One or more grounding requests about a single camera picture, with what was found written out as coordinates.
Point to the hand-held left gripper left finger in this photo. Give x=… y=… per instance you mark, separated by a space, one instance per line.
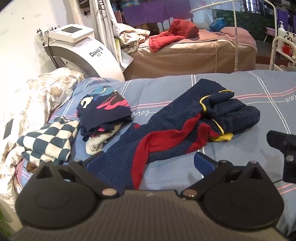
x=97 y=161

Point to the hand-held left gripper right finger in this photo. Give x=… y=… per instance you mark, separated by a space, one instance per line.
x=203 y=162

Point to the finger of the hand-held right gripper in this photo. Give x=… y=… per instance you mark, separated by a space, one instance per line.
x=288 y=148

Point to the navy striped child's garment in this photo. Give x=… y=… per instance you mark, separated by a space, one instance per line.
x=175 y=115

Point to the pile of beige clothes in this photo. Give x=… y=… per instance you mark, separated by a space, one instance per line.
x=130 y=37

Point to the small white printed cloth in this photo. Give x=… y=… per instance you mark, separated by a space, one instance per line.
x=94 y=144

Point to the blue striped bedsheet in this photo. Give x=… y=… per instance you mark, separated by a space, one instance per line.
x=266 y=115

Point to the blue white checkered cloth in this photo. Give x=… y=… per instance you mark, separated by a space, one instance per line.
x=50 y=139

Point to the navy cartoon print cloth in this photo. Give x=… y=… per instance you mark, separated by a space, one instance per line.
x=104 y=109

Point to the beige floral quilt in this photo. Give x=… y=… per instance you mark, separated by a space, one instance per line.
x=34 y=97

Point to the black phone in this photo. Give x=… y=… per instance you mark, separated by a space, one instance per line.
x=8 y=128

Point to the white metal rack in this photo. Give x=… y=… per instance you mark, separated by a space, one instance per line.
x=275 y=51

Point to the red box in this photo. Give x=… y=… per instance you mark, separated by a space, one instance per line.
x=287 y=49

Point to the brown covered massage bed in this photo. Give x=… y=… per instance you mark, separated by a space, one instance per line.
x=185 y=58

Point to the white beauty machine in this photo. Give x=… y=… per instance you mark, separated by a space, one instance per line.
x=92 y=53

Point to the white pump bottle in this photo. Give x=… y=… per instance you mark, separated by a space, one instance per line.
x=281 y=31

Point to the pink basin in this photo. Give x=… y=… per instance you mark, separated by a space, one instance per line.
x=270 y=31

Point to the red padded jacket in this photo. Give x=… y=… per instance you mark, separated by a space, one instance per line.
x=161 y=40

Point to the purple hanging cloth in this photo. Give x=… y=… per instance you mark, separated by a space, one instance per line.
x=282 y=18

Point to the dark red knit cloth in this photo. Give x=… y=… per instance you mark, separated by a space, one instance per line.
x=182 y=27

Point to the white hanging cloth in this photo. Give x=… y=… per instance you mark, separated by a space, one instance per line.
x=104 y=23

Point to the blue bag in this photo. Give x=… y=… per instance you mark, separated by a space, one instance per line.
x=217 y=23

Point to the purple curtain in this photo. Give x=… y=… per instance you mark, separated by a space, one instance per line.
x=150 y=10

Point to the white metal arched frame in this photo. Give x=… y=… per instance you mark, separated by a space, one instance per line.
x=235 y=34

